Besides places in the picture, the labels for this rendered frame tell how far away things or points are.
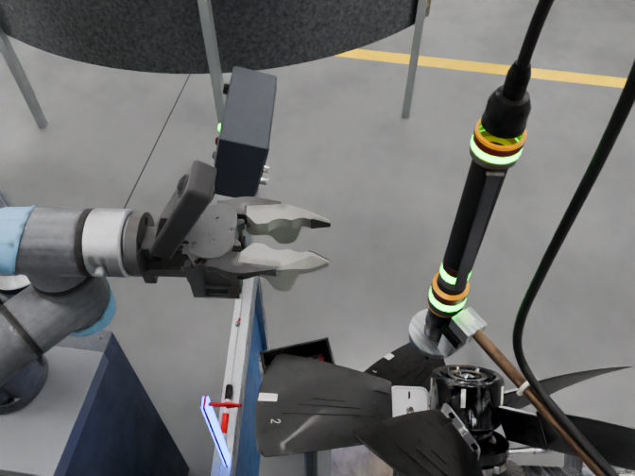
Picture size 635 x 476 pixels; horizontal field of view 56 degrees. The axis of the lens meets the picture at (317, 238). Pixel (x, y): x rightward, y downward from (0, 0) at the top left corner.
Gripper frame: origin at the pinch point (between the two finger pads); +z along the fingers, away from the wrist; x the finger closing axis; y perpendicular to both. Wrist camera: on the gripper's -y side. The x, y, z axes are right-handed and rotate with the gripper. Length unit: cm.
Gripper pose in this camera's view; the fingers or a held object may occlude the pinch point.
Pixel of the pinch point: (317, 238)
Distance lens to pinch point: 63.8
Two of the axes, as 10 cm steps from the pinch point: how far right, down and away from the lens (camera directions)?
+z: 10.0, 0.3, -0.3
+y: 0.0, 6.1, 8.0
